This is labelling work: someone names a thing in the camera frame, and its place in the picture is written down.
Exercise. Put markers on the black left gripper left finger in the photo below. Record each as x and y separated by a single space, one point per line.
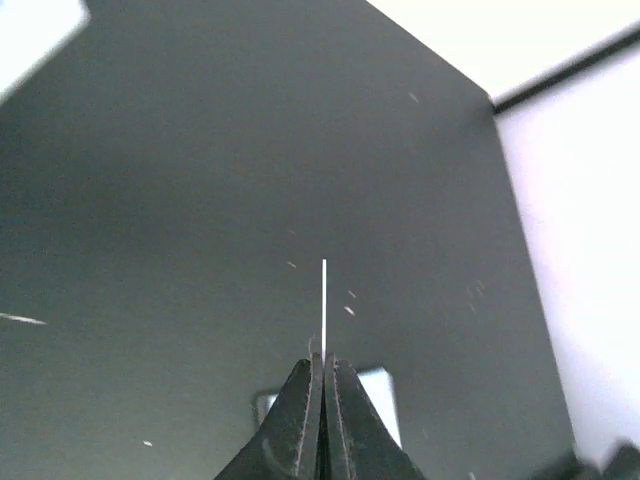
285 445

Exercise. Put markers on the red circle card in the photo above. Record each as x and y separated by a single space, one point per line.
324 310

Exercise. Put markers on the black right frame post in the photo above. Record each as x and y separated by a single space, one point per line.
592 57

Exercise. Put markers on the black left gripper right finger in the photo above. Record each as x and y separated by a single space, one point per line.
357 443

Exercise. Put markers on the white bin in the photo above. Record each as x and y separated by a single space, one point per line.
33 31

